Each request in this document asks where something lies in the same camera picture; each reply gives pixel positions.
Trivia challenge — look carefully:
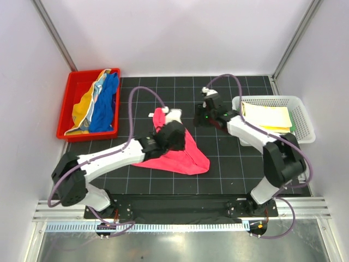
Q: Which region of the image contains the pink towel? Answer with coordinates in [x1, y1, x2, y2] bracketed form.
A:
[135, 108, 210, 175]

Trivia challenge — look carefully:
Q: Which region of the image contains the yellow towel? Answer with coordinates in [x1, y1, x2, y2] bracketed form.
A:
[240, 101, 292, 133]

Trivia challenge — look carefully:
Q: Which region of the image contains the green towel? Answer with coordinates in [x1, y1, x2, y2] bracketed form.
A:
[237, 106, 296, 134]

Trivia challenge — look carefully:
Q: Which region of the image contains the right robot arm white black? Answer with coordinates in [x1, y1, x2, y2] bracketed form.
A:
[194, 90, 306, 216]

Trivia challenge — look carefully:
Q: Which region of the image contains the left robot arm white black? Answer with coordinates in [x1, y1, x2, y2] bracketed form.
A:
[51, 121, 185, 218]

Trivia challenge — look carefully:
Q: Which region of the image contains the black grid mat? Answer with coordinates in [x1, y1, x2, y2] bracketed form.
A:
[65, 76, 263, 195]

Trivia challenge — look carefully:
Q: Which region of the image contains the blue towel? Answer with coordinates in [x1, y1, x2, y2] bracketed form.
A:
[89, 73, 119, 133]

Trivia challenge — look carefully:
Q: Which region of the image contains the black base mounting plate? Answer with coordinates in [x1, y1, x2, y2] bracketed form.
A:
[100, 194, 278, 225]

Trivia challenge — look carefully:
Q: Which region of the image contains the orange mustard towel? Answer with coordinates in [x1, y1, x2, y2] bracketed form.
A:
[64, 69, 111, 135]

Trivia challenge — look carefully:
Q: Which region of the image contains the white perforated plastic basket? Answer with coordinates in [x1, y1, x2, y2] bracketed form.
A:
[232, 96, 316, 144]

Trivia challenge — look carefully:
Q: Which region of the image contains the red plastic bin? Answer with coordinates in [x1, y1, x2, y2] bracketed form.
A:
[56, 69, 120, 142]

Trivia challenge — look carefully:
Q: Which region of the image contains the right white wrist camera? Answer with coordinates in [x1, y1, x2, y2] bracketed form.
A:
[201, 87, 219, 99]

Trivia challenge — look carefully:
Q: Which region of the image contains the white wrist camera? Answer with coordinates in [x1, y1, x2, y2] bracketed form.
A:
[201, 87, 219, 99]
[161, 106, 182, 124]

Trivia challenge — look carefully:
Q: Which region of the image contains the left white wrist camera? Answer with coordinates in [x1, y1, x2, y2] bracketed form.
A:
[161, 106, 182, 124]

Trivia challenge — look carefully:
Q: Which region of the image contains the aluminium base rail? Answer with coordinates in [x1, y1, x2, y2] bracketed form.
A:
[33, 196, 331, 221]

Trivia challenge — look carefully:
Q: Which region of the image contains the right aluminium frame post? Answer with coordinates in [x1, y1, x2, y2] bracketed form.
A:
[272, 0, 323, 82]

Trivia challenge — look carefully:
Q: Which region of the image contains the aluminium frame post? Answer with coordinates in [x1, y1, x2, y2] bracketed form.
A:
[272, 0, 323, 82]
[32, 0, 77, 72]

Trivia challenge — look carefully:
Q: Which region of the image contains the slotted white cable duct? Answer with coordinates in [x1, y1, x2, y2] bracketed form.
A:
[45, 221, 250, 234]

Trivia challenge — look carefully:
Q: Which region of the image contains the left aluminium frame post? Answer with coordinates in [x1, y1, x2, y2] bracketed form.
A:
[32, 0, 77, 72]

